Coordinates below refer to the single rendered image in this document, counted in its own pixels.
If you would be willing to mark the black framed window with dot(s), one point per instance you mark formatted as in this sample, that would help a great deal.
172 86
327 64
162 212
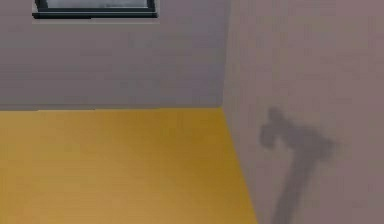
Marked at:
95 9

